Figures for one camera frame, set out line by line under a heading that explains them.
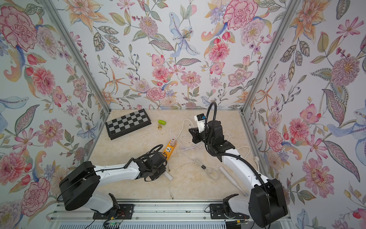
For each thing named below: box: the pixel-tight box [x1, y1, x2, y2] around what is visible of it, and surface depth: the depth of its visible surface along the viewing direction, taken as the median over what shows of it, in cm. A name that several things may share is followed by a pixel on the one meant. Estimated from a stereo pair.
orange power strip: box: [162, 140, 177, 161], surface depth 97 cm
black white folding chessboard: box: [104, 108, 152, 141], surface depth 110 cm
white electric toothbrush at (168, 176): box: [162, 170, 174, 182], surface depth 86 cm
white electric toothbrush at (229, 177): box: [219, 166, 249, 197], surface depth 86 cm
